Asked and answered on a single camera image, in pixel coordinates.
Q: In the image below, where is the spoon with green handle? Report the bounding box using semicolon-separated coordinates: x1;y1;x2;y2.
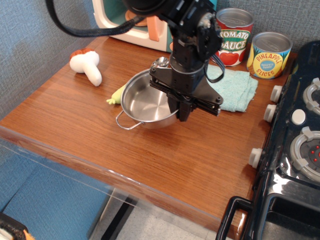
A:
106;56;169;105

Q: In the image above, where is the white stove knob upper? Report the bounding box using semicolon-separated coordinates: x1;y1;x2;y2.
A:
270;85;283;103

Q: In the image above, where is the light blue folded cloth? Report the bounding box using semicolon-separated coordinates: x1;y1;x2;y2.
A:
208;69;258;112

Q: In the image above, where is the orange object at corner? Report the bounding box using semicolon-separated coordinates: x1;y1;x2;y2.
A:
0;212;36;240

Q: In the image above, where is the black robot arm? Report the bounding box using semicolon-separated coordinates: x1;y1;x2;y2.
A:
123;0;224;122

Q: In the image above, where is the white stove knob lower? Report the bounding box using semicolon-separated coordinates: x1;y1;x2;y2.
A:
248;148;263;169

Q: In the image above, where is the small metal pot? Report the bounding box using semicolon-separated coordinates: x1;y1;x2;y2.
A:
115;69;179;130

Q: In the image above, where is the tomato sauce can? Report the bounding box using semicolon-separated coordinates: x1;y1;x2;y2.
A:
216;8;254;67

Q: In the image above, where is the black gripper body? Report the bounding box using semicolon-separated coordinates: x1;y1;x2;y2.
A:
149;60;224;116

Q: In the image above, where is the orange plate inside microwave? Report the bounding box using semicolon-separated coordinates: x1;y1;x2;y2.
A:
125;10;148;27

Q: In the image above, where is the white plush mushroom toy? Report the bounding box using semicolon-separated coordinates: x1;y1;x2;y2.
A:
69;48;102;87

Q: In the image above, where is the toy microwave teal and cream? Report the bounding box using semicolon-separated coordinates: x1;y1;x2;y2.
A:
92;0;216;52

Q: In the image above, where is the black toy stove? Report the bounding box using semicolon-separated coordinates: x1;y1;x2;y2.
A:
216;40;320;240

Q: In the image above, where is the white stove knob middle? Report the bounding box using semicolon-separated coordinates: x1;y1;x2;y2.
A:
263;104;277;123

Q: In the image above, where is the white stove knob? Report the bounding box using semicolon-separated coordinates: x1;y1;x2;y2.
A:
248;148;263;169
263;104;277;123
270;85;283;103

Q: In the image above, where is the black braided cable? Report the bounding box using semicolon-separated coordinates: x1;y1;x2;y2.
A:
44;0;146;38

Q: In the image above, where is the pineapple slices can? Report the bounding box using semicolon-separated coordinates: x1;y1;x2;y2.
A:
246;31;293;79

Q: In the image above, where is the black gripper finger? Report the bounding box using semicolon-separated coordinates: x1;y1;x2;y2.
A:
168;97;180;116
177;101;197;122

